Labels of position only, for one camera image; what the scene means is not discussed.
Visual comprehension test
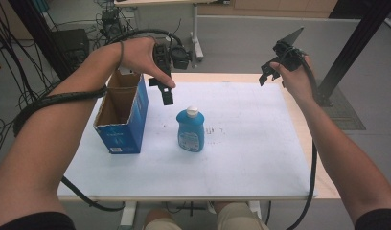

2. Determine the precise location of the black wrist band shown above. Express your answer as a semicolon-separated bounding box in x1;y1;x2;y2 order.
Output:
118;40;126;67

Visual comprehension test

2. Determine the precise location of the person's black right sleeve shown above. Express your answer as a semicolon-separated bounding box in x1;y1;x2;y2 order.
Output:
354;208;391;230

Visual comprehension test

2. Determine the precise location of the blue bottle with white cap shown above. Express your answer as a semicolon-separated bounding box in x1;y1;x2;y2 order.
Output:
175;105;206;153

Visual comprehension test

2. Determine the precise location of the black box on floor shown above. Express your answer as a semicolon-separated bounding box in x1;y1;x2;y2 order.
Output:
51;28;91;70

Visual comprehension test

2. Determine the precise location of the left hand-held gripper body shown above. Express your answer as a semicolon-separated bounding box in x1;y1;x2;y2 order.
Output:
153;42;193;80

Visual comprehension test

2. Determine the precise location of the black frame post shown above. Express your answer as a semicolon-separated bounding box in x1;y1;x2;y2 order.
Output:
8;0;73;81
315;0;391;108

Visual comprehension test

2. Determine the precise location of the person's black left sleeve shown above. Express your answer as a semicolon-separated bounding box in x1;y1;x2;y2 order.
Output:
0;211;77;230

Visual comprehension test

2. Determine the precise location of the person's right hand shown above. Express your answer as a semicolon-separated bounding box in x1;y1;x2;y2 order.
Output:
269;56;316;104

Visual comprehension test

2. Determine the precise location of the white table mat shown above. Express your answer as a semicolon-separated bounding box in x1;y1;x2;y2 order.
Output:
57;80;317;198

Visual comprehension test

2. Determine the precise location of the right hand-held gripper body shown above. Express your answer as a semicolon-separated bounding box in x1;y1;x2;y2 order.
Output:
272;27;308;72

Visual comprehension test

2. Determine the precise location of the tangle of black floor cables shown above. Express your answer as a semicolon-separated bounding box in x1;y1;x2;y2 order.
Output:
0;0;62;162

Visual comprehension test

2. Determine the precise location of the white background desk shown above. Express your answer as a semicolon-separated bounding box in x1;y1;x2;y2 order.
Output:
113;0;231;62

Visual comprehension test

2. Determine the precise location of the blue cardboard box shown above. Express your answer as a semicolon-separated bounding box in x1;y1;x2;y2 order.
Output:
93;67;150;155

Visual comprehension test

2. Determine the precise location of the grey floor mat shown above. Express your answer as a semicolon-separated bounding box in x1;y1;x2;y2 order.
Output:
321;80;366;131

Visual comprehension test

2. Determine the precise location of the person's left leg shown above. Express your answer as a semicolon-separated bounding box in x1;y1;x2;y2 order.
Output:
144;209;182;230

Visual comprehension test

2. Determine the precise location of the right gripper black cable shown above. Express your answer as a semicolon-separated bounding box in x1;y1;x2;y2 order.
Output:
281;47;319;230

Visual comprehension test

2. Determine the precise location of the person's right leg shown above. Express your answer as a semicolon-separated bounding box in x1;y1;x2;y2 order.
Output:
215;201;270;230

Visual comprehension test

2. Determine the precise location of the wooden table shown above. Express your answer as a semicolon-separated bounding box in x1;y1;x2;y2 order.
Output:
57;72;341;230

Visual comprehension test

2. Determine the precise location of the person's left hand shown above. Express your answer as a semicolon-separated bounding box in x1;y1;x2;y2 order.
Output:
119;36;177;89

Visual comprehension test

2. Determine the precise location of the left gripper black sleeved cable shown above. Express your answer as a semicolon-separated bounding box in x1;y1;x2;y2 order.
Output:
12;28;183;213

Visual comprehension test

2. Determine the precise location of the person's black sleeve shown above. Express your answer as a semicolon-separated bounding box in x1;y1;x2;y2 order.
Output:
354;208;391;230
0;211;77;230

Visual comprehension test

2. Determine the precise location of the person's leg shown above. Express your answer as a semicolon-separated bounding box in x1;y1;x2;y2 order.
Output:
215;201;270;230
144;209;182;230

